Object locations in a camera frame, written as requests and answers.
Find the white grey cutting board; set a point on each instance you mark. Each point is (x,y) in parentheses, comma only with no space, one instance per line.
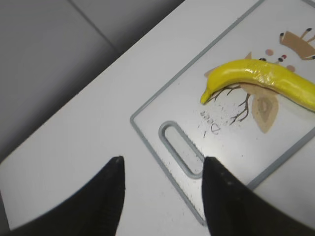
(264,139)

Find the yellow plastic banana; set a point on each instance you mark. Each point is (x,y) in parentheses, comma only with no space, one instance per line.
(264,74)

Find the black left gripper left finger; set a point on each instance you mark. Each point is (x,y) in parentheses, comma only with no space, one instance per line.
(94,210)

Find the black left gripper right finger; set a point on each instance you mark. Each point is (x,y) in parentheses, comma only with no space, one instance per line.
(232,209)

